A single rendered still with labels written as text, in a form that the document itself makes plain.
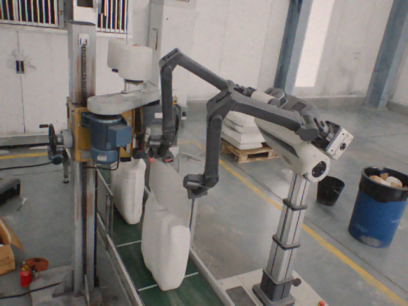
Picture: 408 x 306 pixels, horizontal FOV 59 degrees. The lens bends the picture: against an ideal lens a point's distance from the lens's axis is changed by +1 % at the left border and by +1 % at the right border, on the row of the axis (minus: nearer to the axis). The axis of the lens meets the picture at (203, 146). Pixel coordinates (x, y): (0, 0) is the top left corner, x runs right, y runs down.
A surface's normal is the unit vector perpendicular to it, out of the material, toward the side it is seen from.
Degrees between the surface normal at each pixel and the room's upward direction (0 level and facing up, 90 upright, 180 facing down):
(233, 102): 115
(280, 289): 90
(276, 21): 90
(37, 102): 90
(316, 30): 90
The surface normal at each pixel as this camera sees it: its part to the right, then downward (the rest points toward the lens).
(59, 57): 0.49, 0.37
